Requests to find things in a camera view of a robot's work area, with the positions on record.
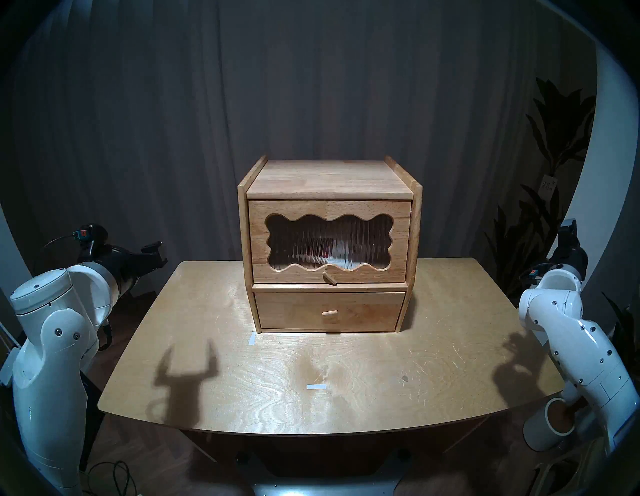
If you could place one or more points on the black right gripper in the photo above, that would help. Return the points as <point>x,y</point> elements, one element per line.
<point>572,255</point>

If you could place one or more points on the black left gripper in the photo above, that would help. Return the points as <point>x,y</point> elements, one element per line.
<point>125,262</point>

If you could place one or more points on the wooden sliding panel with knob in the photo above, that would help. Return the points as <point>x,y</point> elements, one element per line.
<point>257,240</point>

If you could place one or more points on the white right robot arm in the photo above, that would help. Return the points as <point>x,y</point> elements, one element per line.
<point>580,345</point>

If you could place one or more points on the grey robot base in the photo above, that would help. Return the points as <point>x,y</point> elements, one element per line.
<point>325,485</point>

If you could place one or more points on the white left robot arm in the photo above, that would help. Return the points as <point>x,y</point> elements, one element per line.
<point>45,400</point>

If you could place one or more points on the wooden drawer with knob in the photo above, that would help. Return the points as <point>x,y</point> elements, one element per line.
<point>290,312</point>

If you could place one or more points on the white paper plant tag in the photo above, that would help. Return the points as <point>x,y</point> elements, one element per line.
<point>548,185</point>

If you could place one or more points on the tall dark leafy plant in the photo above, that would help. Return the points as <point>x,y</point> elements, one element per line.
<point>560,125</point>

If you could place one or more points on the wooden cabinet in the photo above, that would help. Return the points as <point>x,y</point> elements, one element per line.
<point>330,180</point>

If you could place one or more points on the white box device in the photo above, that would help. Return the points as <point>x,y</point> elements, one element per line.
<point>6,372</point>

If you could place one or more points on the white round plant pot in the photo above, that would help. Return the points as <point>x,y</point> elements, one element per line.
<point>542,430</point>

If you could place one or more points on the grey curtain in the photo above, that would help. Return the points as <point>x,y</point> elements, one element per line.
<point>300,75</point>

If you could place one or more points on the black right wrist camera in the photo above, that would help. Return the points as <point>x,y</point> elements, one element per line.
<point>535,274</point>

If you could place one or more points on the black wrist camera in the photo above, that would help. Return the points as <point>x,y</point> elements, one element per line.
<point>92,234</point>
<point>535,274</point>

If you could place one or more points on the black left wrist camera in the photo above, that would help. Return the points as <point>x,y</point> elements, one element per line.
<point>92,234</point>

